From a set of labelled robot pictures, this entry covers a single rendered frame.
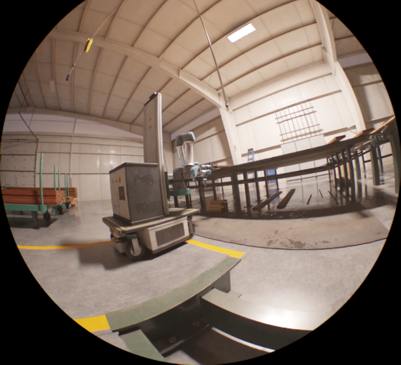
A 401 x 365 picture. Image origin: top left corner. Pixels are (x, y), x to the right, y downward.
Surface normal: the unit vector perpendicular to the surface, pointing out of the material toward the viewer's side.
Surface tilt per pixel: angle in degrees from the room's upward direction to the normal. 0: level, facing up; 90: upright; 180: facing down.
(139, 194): 90
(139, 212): 90
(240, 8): 177
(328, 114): 89
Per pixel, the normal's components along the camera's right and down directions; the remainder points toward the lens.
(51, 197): 0.70, -0.18
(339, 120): -0.62, 0.00
